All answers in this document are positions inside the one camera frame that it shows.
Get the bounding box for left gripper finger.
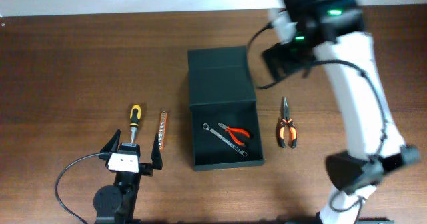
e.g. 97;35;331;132
151;134;163;170
100;129;121;153

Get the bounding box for orange socket bit rail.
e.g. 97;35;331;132
158;111;167;150

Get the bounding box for silver ring wrench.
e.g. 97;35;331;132
202;123;248;157

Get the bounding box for black orange needle-nose pliers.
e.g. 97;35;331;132
276;97;298;149

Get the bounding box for small red cutting pliers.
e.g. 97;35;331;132
218;123;250;147

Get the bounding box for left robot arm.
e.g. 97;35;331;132
93;130;163;224

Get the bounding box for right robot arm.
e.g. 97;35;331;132
262;0;420;223

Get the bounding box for yellow black screwdriver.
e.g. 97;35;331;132
129;104;141;143

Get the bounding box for dark green open box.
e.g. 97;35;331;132
187;46;264;171

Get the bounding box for left black cable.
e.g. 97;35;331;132
54;152;111;224

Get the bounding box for black cable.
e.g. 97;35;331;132
245;22;390;215
54;152;111;224

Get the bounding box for right black cable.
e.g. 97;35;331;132
245;22;390;215

